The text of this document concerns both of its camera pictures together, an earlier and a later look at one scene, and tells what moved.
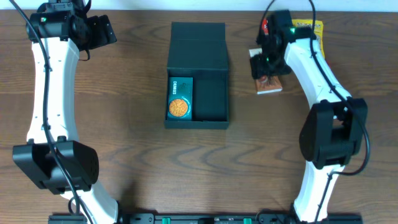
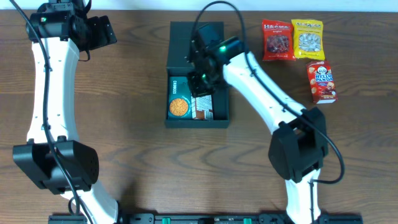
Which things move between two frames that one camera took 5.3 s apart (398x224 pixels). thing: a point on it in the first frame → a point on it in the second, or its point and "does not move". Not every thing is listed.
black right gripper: x=257 y=68 → x=195 y=88
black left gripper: x=104 y=34 does not move
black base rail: x=206 y=219 does not move
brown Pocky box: x=271 y=84 → x=202 y=107
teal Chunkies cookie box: x=180 y=98 does not move
